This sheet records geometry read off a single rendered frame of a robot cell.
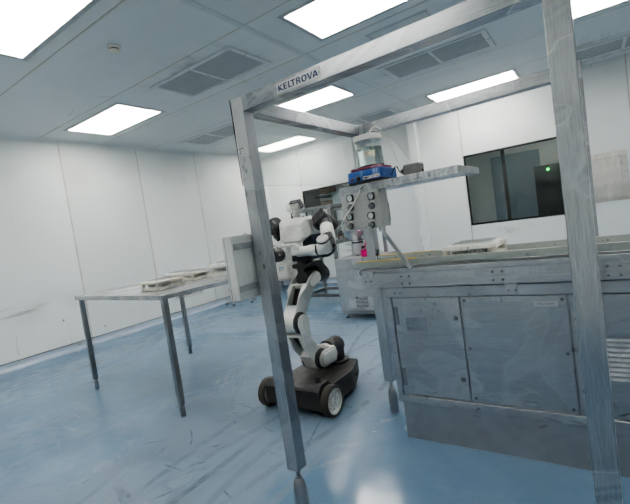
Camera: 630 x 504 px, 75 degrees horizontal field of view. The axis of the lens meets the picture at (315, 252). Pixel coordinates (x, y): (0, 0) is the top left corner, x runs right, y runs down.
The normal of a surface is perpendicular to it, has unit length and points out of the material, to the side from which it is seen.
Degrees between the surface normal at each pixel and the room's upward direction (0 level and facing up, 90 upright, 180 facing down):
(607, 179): 90
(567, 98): 90
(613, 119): 90
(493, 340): 90
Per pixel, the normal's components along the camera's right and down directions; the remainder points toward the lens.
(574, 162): -0.56, 0.13
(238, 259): 0.81, -0.08
